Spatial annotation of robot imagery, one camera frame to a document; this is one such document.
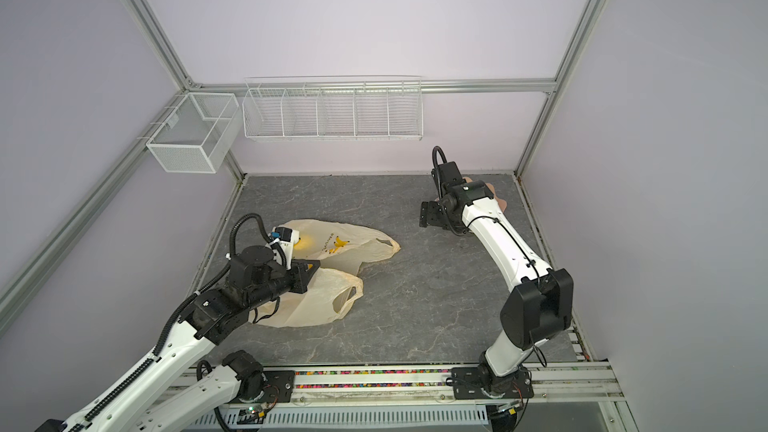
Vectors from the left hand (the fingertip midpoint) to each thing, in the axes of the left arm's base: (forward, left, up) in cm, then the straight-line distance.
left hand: (319, 268), depth 73 cm
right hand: (+13, -32, -2) cm, 35 cm away
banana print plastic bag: (+9, -4, -8) cm, 13 cm away
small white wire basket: (+47, +43, +6) cm, 64 cm away
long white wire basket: (+53, -1, +10) cm, 54 cm away
